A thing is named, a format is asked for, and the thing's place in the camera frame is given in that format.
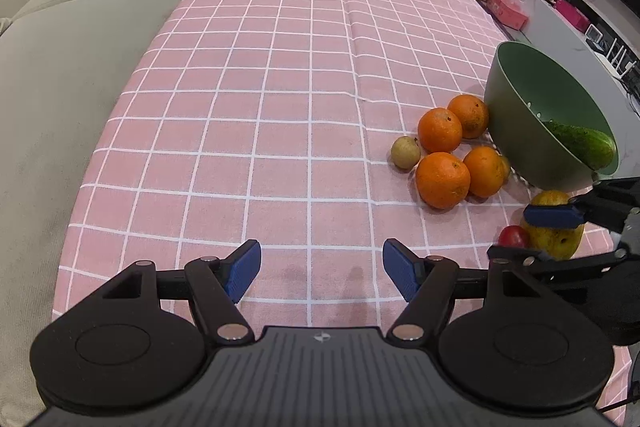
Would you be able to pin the magenta box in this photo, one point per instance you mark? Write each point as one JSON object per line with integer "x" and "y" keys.
{"x": 572, "y": 14}

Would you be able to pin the pink box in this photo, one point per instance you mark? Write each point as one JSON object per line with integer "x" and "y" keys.
{"x": 507, "y": 9}

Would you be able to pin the orange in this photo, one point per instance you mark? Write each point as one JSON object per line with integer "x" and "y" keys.
{"x": 484, "y": 172}
{"x": 443, "y": 180}
{"x": 440, "y": 129}
{"x": 470, "y": 114}

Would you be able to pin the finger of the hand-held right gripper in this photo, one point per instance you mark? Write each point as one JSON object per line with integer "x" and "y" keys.
{"x": 575, "y": 264}
{"x": 552, "y": 216}

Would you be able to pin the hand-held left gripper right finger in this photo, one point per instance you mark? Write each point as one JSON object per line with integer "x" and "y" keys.
{"x": 400, "y": 269}

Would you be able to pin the long white cabinet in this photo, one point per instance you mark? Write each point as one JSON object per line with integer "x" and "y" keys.
{"x": 545, "y": 14}

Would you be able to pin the small screen device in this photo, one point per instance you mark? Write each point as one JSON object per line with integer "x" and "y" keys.
{"x": 595, "y": 33}

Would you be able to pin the yellow-green pear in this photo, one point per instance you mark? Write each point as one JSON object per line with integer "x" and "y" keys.
{"x": 555, "y": 243}

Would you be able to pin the pink checked tablecloth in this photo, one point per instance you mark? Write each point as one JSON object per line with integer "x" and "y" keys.
{"x": 280, "y": 107}

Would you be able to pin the beige sofa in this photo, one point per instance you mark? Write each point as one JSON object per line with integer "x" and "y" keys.
{"x": 75, "y": 82}

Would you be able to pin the red tomato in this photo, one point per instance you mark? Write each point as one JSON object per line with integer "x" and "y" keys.
{"x": 514, "y": 237}

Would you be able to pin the green cucumber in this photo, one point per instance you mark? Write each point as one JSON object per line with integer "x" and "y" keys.
{"x": 585, "y": 144}

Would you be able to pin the green bowl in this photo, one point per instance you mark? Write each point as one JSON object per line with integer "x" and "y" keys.
{"x": 530, "y": 107}

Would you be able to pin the white router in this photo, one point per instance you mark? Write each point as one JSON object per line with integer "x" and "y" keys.
{"x": 622, "y": 62}

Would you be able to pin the small brown longan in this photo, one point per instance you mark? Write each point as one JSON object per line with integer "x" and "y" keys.
{"x": 405, "y": 152}
{"x": 506, "y": 167}

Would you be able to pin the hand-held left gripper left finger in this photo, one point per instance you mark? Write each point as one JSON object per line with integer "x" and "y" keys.
{"x": 242, "y": 269}

